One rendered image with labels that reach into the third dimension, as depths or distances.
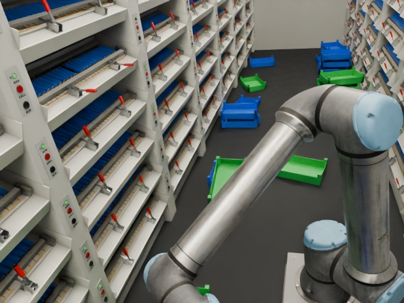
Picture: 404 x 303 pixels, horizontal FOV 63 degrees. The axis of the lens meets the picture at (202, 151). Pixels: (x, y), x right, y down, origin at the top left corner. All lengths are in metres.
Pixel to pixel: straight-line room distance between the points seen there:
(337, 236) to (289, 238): 0.61
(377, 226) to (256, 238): 0.93
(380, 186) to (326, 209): 1.14
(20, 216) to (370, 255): 0.96
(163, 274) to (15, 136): 0.51
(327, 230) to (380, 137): 0.57
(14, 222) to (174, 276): 0.46
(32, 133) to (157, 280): 0.50
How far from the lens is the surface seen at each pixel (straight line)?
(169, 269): 0.80
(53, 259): 1.16
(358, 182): 0.87
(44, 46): 1.05
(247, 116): 2.78
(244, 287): 1.62
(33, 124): 0.99
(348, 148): 0.81
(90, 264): 1.28
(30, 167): 1.02
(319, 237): 1.24
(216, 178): 2.10
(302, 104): 0.83
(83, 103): 1.17
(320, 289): 1.37
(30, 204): 1.05
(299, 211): 1.98
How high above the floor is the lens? 1.31
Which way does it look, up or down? 31 degrees down
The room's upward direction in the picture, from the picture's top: 7 degrees counter-clockwise
